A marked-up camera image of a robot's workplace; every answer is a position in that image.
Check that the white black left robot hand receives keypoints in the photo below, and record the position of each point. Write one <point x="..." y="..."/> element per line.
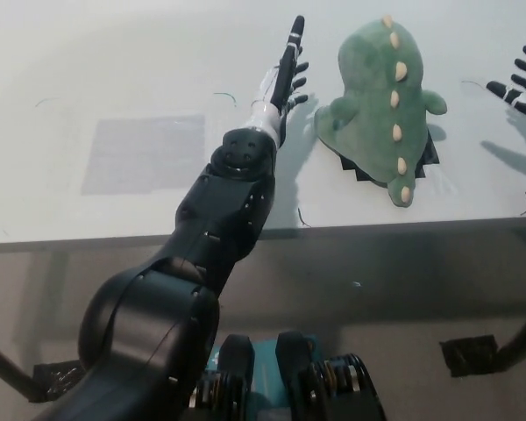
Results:
<point x="269" y="116"/>

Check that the green plush dinosaur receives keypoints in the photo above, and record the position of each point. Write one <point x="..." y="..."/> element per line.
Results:
<point x="368" y="118"/>

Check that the black tape patch on table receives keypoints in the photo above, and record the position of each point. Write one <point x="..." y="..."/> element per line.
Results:
<point x="430" y="155"/>

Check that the grey translucent tape patch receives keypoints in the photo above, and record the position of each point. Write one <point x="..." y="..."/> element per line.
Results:
<point x="144" y="153"/>

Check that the black table leg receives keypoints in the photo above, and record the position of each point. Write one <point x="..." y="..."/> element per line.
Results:
<point x="521" y="342"/>
<point x="6" y="368"/>

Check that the black teal robot body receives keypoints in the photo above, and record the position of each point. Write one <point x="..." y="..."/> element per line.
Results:
<point x="333" y="386"/>

